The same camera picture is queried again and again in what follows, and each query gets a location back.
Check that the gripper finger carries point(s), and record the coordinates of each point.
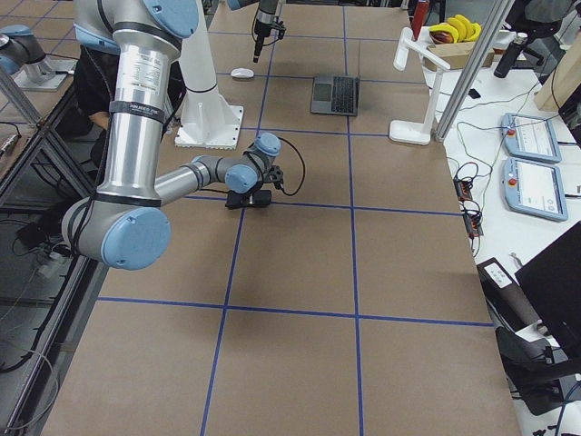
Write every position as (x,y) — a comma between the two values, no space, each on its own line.
(258,45)

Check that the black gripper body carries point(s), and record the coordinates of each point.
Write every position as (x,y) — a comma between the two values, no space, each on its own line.
(260,25)
(237,200)

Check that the black mouse pad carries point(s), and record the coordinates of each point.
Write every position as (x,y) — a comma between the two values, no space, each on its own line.
(258,199)

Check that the white computer mouse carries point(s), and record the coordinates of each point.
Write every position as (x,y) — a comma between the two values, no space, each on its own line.
(242,73)

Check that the silver grey laptop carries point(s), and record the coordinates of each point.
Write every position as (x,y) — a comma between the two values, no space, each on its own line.
(336,94)

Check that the seated person in black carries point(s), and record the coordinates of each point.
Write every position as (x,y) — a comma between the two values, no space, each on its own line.
(95,78)

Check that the yellow bananas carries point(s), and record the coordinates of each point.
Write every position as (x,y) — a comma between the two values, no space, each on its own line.
(457,29)

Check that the orange circuit board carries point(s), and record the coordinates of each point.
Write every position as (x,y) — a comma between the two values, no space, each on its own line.
(470,209)

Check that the black water bottle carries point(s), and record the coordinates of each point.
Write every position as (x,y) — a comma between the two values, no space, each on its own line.
(508,59)

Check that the lower blue teach pendant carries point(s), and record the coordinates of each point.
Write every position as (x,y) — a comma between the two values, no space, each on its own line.
(534,188)

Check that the blue teach pendant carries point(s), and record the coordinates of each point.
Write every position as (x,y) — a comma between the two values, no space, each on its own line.
(534,188)
(530,137)

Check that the upper blue teach pendant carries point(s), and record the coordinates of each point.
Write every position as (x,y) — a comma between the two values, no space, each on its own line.
(530,137)

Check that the black monitor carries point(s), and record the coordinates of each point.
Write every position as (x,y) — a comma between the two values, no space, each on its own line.
(551,283)

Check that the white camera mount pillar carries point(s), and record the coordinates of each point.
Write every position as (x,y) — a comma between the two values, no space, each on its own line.
(207,120)

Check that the aluminium frame post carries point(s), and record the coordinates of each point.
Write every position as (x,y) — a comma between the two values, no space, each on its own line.
(497,15)

